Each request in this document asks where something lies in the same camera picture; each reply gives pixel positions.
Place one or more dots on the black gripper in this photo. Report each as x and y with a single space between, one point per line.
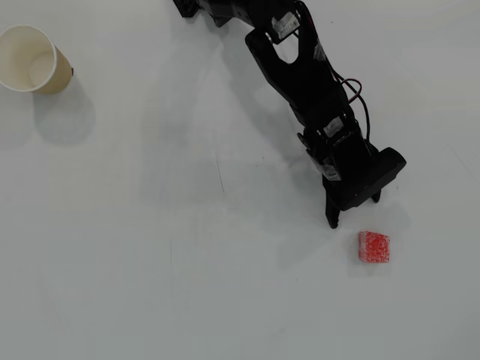
350 191

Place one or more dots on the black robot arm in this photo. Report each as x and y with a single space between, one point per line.
300 75

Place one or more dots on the beige paper cup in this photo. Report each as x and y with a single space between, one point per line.
22 56

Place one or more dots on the red foam cube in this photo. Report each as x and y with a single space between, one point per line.
375 247

